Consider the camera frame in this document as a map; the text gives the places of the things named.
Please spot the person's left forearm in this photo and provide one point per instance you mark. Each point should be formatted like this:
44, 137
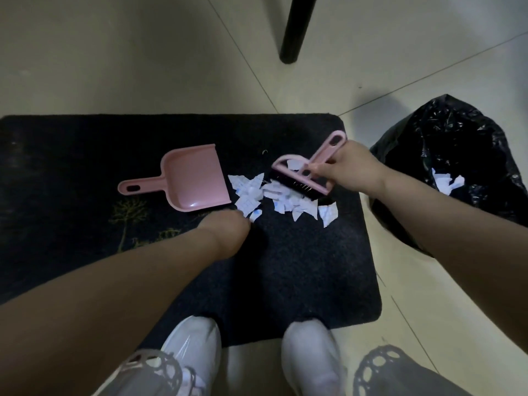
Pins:
103, 309

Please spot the person's right forearm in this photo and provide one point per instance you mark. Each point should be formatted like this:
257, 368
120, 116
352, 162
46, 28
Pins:
453, 239

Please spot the white paper scraps in bag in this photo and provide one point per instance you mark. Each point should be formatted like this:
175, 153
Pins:
447, 182

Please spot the person's right white shoe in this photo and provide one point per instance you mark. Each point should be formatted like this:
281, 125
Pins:
311, 358

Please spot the person's white shoe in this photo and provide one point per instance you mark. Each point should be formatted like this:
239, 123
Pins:
311, 358
196, 346

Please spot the person's right hand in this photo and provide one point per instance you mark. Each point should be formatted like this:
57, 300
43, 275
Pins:
354, 171

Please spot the black trash bag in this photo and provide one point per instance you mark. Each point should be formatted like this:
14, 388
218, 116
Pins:
462, 136

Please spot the person's left fingers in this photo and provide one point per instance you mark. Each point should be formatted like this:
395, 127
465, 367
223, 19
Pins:
241, 220

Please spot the pink hand brush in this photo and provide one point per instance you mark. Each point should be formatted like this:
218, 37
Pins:
326, 150

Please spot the black doormat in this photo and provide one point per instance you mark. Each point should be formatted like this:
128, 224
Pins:
74, 169

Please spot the person's right fingers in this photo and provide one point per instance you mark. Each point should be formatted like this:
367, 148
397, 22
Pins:
321, 171

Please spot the pink plastic dustpan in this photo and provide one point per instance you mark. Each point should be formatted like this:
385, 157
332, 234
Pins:
194, 179

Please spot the black furniture leg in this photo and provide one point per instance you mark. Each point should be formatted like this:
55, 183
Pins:
298, 24

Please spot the person's left hand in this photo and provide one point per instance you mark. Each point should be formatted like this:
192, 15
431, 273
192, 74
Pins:
225, 235

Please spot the person's left white shoe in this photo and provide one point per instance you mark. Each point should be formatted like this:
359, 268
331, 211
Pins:
196, 346

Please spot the pile of white paper scraps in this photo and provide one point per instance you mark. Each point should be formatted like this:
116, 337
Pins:
251, 193

